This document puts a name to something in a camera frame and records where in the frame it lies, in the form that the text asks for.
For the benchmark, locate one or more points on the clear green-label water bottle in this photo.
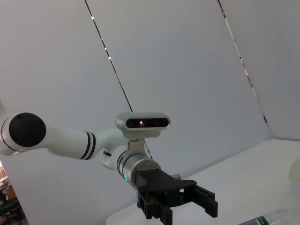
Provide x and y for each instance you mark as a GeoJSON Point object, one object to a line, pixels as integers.
{"type": "Point", "coordinates": [276, 216]}

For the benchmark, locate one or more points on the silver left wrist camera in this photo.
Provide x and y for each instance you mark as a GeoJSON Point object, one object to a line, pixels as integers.
{"type": "Point", "coordinates": [145, 123]}

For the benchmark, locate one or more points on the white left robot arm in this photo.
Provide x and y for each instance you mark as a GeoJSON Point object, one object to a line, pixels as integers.
{"type": "Point", "coordinates": [65, 140]}

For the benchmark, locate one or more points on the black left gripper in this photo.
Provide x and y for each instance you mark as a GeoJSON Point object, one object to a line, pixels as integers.
{"type": "Point", "coordinates": [157, 182]}

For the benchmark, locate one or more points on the black office chair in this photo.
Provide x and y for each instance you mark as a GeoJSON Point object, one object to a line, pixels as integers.
{"type": "Point", "coordinates": [9, 208]}

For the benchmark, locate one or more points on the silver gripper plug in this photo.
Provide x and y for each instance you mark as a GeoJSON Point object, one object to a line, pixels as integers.
{"type": "Point", "coordinates": [176, 176]}

